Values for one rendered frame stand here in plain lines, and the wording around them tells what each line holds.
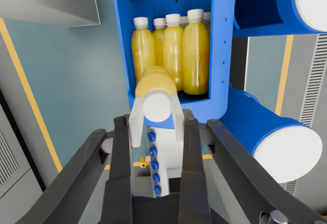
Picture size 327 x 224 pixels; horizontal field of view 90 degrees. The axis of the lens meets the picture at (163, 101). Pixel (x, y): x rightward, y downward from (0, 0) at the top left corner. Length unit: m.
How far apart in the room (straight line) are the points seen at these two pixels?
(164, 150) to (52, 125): 1.50
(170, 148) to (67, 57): 1.31
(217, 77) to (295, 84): 1.78
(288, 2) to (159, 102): 0.56
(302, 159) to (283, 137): 0.15
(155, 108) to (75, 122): 1.76
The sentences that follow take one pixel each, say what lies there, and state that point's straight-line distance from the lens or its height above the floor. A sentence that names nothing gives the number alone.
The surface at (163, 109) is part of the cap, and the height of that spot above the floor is 1.36.
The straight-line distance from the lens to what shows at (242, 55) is 1.58.
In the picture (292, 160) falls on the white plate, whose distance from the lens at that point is 0.88.
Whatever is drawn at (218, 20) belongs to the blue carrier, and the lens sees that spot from 0.37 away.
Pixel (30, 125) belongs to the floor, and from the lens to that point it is 2.20.
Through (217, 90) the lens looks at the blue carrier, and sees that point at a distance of 0.39.
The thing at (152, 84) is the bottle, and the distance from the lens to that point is 0.24.
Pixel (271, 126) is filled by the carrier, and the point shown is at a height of 1.00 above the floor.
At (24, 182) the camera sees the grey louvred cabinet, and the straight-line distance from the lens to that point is 2.34.
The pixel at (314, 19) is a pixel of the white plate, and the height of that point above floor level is 1.04.
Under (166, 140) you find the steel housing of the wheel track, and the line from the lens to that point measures 0.76.
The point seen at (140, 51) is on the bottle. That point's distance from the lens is 0.48.
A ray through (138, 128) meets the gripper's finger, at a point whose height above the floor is 1.42.
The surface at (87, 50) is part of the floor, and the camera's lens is 1.68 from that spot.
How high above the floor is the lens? 1.56
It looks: 70 degrees down
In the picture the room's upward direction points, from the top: 174 degrees clockwise
